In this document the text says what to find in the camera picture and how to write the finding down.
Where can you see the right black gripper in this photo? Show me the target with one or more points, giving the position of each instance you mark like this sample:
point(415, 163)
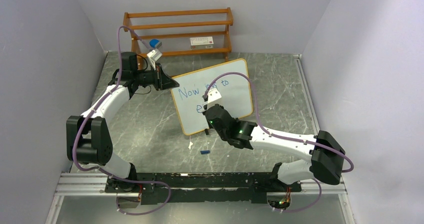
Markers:
point(216, 104)

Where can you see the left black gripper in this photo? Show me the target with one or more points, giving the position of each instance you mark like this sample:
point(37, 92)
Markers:
point(165, 82)

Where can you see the whiteboard with yellow frame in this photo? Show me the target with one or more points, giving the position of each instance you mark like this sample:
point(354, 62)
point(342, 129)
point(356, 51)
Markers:
point(234, 89)

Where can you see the blue marker cap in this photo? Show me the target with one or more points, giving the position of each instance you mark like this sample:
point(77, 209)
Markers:
point(205, 152)

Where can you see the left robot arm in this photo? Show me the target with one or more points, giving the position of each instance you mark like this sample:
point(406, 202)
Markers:
point(89, 144)

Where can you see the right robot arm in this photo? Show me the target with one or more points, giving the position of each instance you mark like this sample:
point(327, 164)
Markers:
point(319, 156)

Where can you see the blue whiteboard eraser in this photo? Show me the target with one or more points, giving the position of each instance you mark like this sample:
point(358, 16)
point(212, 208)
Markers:
point(155, 43)

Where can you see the white cardboard box red label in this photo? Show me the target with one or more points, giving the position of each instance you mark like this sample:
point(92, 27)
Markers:
point(201, 43)

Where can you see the wooden two-tier shelf rack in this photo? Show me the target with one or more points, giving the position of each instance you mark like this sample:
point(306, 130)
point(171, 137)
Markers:
point(175, 28)

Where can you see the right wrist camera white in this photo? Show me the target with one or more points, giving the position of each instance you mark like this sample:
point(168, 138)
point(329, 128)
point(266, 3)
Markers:
point(212, 97)

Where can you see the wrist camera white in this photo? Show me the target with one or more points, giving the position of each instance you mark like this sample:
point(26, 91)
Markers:
point(152, 57)
point(212, 97)

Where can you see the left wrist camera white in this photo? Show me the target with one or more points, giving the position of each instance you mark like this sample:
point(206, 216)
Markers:
point(152, 57)

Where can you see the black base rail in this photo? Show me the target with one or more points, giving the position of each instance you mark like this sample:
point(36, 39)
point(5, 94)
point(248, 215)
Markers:
point(186, 187)

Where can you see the aluminium frame rail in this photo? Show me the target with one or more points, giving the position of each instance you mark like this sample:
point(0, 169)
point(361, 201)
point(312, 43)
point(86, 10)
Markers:
point(94, 184)

